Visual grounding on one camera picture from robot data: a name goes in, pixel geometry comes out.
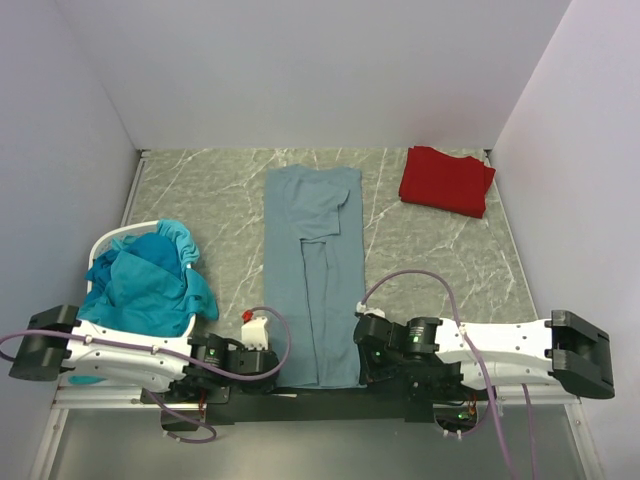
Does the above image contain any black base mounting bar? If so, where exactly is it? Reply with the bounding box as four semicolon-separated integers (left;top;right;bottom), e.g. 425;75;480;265
139;379;501;432

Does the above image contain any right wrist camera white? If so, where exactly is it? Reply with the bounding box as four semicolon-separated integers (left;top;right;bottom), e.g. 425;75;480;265
355;302;386;318

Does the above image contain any red folded t shirt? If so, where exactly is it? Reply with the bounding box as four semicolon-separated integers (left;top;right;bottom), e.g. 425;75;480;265
398;146;496;219

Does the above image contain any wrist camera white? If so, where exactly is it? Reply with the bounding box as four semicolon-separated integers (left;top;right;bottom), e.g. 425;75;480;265
241;310;269;351
355;302;386;318

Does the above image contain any teal t shirts pile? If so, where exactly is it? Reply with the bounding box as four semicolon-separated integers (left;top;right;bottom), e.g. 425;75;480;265
67;218;221;387

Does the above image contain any aluminium frame rail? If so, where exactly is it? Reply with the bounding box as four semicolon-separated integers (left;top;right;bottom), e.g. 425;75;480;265
52;382;166;412

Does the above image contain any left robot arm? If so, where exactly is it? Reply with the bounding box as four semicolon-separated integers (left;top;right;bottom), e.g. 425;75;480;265
1;305;288;398

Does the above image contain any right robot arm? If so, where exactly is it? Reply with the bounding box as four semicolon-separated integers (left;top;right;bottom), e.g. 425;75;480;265
354;309;615;403

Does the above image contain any white laundry basket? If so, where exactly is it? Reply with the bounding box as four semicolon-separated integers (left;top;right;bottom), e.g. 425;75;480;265
87;222;199;341

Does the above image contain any grey-blue t shirt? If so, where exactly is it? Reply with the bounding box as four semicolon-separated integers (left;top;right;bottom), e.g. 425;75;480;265
263;165;365;389

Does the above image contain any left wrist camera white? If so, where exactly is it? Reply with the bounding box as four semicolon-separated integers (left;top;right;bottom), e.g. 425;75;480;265
241;310;269;351

